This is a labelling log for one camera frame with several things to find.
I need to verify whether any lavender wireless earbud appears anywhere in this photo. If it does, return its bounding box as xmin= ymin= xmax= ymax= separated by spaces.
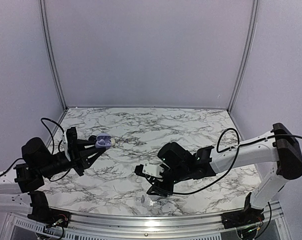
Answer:
xmin=96 ymin=139 xmax=105 ymax=146

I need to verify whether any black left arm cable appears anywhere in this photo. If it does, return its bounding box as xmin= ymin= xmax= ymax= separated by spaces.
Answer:
xmin=0 ymin=117 xmax=69 ymax=183

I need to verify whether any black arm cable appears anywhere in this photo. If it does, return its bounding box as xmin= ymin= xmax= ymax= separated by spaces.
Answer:
xmin=150 ymin=127 xmax=302 ymax=196
xmin=0 ymin=117 xmax=69 ymax=183

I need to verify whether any left aluminium corner post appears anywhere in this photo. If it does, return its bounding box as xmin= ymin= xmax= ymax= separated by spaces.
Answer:
xmin=38 ymin=0 xmax=68 ymax=112

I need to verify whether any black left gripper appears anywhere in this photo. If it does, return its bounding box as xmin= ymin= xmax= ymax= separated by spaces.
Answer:
xmin=38 ymin=139 xmax=106 ymax=179

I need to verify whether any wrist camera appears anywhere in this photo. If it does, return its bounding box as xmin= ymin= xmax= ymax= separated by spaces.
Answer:
xmin=134 ymin=163 xmax=165 ymax=179
xmin=62 ymin=127 xmax=77 ymax=162

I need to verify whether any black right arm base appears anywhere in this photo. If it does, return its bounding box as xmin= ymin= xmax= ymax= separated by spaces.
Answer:
xmin=221 ymin=192 xmax=265 ymax=229

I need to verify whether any lavender round charging case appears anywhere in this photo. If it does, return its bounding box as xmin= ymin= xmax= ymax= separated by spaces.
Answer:
xmin=95 ymin=133 xmax=112 ymax=149

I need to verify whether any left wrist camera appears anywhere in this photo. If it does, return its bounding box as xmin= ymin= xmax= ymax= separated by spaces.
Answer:
xmin=62 ymin=127 xmax=77 ymax=162

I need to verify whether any aluminium corner post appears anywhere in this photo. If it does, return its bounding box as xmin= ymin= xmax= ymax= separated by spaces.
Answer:
xmin=38 ymin=0 xmax=68 ymax=112
xmin=227 ymin=0 xmax=260 ymax=114

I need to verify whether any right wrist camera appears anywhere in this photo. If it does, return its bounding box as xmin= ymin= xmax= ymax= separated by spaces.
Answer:
xmin=134 ymin=163 xmax=165 ymax=179

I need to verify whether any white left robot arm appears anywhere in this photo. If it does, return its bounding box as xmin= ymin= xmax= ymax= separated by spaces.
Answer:
xmin=0 ymin=136 xmax=113 ymax=223

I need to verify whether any right aluminium corner post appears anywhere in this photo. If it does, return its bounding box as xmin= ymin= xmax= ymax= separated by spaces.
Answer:
xmin=227 ymin=0 xmax=260 ymax=114

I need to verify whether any black earbud charging case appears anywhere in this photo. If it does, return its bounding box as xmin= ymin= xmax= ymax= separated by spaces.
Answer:
xmin=88 ymin=135 xmax=96 ymax=141

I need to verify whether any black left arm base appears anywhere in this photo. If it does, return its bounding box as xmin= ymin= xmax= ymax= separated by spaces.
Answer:
xmin=27 ymin=191 xmax=71 ymax=228

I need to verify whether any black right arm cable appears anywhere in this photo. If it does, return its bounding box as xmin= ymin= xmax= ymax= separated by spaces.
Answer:
xmin=150 ymin=127 xmax=302 ymax=196

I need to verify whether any aluminium front frame rail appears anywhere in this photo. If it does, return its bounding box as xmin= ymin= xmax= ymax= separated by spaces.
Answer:
xmin=0 ymin=202 xmax=291 ymax=240

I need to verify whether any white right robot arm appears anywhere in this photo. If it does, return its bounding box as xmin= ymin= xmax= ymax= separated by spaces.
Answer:
xmin=135 ymin=123 xmax=302 ymax=224

